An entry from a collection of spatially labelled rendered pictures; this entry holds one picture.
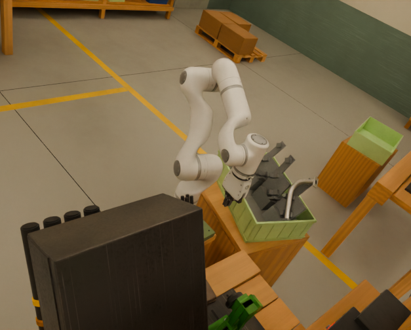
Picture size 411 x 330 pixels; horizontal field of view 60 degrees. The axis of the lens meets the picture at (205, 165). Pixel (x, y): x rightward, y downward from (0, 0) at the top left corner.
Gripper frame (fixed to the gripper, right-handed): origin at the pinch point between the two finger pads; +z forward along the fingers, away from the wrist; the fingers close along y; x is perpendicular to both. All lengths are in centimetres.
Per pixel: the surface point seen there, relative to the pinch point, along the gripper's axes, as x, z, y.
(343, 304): 18, -24, -55
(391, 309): 17, -33, -62
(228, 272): -9.2, 40.0, -12.0
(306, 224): -73, 37, -10
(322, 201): -241, 130, 38
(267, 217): -59, 43, 7
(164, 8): -325, 108, 504
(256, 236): -45, 46, 0
